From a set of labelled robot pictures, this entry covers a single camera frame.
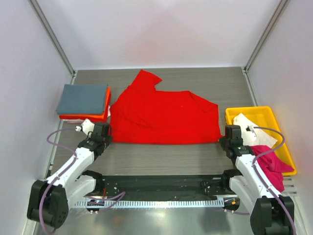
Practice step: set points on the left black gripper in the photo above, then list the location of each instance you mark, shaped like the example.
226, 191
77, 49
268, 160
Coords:
107, 138

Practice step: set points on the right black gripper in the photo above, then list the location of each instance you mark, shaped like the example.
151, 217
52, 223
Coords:
222, 141

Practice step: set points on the red t shirt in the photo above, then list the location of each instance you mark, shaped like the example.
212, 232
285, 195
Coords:
144, 115

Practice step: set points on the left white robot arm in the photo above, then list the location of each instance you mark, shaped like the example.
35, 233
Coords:
50, 199

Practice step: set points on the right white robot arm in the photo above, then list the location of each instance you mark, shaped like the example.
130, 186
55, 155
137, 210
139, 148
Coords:
270, 212

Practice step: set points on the white t shirt in bin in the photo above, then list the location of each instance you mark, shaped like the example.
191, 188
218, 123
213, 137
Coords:
262, 137

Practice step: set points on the yellow plastic bin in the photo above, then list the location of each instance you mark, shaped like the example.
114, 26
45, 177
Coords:
263, 116

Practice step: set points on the folded orange t shirt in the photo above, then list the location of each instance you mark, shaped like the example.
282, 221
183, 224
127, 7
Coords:
92, 117

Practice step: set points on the folded grey t shirt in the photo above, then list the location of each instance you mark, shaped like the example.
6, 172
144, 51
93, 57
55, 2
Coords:
82, 99

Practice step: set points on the magenta t shirt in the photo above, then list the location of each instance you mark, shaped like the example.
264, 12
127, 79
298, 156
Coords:
274, 168

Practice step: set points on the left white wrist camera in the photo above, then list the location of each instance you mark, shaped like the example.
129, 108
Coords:
86, 127

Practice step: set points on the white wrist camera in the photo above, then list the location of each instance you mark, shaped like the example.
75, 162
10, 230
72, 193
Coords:
86, 127
250, 133

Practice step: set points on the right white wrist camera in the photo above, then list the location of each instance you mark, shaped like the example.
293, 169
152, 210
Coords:
250, 133

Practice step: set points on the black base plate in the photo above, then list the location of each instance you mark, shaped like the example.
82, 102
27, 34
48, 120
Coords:
166, 188

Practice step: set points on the slotted cable duct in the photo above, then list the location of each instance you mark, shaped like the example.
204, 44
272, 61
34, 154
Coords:
88, 204

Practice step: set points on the right aluminium frame post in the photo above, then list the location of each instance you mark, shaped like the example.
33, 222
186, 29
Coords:
280, 8

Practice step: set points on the aluminium frame post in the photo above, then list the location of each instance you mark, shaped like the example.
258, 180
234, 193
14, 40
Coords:
280, 8
47, 27

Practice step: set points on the left aluminium frame post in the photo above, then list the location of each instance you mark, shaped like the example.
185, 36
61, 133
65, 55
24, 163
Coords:
47, 27

